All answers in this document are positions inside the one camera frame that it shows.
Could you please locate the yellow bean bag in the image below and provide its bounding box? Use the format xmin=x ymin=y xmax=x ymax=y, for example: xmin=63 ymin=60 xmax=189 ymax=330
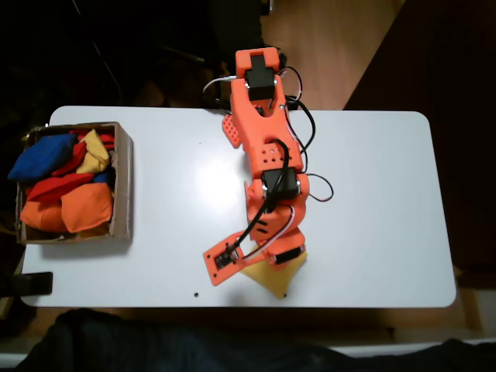
xmin=75 ymin=129 xmax=111 ymax=174
xmin=239 ymin=251 xmax=309 ymax=299

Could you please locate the cardboard box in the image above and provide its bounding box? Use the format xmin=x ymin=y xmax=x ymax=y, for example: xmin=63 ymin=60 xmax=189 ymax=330
xmin=14 ymin=122 xmax=135 ymax=245

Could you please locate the orange bean bag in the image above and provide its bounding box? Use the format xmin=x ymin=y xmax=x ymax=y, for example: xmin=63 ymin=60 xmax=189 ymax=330
xmin=60 ymin=182 xmax=114 ymax=233
xmin=19 ymin=200 xmax=69 ymax=233

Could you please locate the red bean bag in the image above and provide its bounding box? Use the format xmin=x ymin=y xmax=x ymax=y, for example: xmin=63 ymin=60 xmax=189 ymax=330
xmin=69 ymin=129 xmax=116 ymax=152
xmin=51 ymin=141 xmax=88 ymax=177
xmin=26 ymin=172 xmax=95 ymax=202

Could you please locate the person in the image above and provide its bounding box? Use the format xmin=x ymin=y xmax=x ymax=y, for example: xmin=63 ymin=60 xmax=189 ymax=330
xmin=15 ymin=308 xmax=496 ymax=372

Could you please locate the black camera cable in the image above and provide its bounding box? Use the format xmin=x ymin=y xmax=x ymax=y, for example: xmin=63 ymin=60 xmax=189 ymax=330
xmin=231 ymin=138 xmax=291 ymax=253

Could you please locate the orange camera mount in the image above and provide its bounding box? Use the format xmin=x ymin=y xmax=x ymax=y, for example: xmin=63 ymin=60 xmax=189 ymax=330
xmin=202 ymin=231 xmax=257 ymax=288

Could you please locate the black power cable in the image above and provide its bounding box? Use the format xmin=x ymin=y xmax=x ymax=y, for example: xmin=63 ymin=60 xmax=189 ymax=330
xmin=284 ymin=99 xmax=335 ymax=202

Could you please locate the black bracket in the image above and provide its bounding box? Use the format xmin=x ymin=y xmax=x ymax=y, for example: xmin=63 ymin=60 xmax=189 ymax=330
xmin=0 ymin=272 xmax=53 ymax=298

